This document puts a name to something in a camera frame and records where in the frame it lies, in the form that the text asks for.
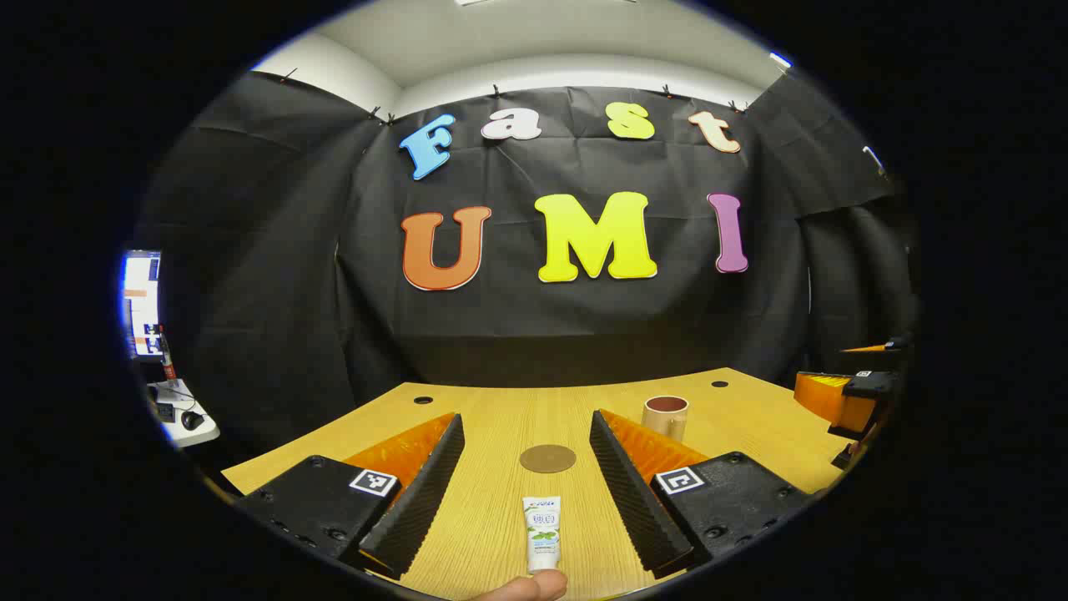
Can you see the small black bracket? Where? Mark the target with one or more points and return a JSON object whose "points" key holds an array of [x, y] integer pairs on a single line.
{"points": [[844, 456]]}

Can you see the small red bottle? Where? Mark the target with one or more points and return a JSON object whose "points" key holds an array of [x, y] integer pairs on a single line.
{"points": [[168, 363]]}

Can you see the white toothpaste tube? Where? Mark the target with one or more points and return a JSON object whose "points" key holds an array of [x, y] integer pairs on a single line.
{"points": [[542, 534]]}

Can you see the black backdrop cloth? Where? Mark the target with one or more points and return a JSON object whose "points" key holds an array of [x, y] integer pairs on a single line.
{"points": [[501, 317]]}

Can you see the computer monitor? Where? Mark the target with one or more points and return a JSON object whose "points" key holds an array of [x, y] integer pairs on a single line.
{"points": [[142, 305]]}

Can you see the small black device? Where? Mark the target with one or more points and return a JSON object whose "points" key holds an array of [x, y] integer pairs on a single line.
{"points": [[163, 411]]}

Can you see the round brown coaster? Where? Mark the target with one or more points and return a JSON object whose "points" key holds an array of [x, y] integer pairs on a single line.
{"points": [[548, 458]]}

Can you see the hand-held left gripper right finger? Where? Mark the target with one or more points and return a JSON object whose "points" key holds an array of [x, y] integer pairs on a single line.
{"points": [[634, 492]]}

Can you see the black computer mouse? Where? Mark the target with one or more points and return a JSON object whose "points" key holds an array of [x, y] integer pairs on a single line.
{"points": [[192, 420]]}

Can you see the wooden desktop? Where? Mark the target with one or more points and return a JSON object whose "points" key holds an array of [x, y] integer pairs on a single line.
{"points": [[517, 417]]}

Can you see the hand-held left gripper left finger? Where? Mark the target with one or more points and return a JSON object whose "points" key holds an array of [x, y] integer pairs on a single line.
{"points": [[421, 492]]}

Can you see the white side table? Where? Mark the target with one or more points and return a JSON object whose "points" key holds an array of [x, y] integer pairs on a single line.
{"points": [[188, 434]]}

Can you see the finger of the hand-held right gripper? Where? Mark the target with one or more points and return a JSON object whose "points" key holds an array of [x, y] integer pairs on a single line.
{"points": [[834, 401], [894, 343]]}

